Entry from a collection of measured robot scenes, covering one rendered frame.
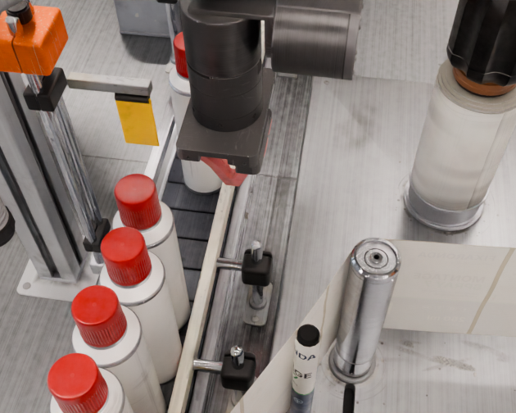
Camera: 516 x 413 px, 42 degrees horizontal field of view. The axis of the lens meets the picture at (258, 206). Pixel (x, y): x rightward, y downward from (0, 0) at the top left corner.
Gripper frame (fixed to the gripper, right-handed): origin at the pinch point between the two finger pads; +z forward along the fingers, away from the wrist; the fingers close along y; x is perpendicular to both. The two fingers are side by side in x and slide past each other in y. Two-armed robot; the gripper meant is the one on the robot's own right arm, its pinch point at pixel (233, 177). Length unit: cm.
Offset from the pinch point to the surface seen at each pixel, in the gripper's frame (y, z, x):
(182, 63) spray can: 9.0, -5.2, 6.3
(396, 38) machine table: 46, 19, -16
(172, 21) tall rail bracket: 35.4, 11.2, 15.7
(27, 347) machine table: -11.7, 18.5, 21.1
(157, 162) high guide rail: 5.2, 5.5, 9.2
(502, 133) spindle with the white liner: 8.1, -1.2, -24.4
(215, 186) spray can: 8.5, 12.5, 4.1
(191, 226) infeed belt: 3.3, 13.7, 6.0
